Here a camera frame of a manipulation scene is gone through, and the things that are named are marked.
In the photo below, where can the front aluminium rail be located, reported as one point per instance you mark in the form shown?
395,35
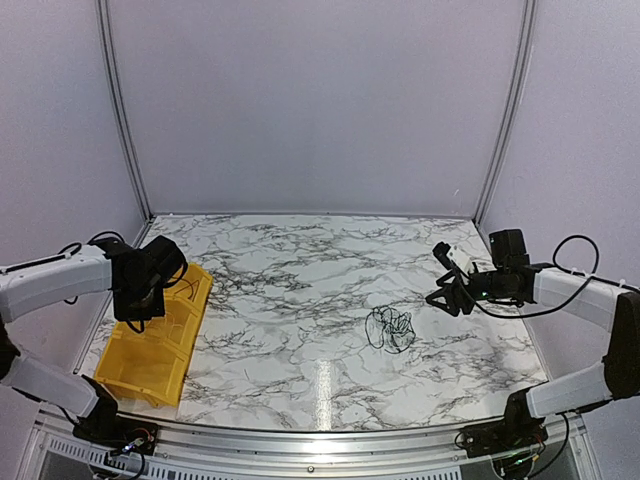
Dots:
200,452

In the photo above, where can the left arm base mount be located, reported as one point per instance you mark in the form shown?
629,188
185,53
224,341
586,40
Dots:
124,437

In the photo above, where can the yellow bin far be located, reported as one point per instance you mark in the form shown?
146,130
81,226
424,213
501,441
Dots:
191,289

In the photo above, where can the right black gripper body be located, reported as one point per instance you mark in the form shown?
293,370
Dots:
496,286

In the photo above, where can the yellow bin near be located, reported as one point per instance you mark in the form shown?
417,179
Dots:
142,370

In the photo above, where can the aluminium frame post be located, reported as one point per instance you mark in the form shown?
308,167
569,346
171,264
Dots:
513,99
124,132

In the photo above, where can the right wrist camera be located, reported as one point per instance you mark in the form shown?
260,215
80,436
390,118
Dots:
451,257

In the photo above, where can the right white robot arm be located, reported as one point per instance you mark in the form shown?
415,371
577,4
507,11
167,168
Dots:
612,306

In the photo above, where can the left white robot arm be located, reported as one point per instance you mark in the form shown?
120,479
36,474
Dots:
30,286

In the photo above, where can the right aluminium frame post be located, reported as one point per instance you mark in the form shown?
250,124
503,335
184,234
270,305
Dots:
513,99

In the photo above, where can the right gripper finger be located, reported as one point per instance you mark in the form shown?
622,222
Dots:
451,303
451,282

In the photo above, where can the yellow bin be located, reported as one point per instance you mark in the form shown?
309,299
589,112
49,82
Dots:
176,330
191,289
142,370

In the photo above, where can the yellow bin middle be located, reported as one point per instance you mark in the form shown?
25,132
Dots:
176,330

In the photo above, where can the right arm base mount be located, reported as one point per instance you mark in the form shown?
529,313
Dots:
513,453

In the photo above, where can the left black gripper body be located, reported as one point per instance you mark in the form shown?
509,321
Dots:
140,305

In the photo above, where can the left aluminium frame post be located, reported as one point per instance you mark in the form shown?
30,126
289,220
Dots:
124,132

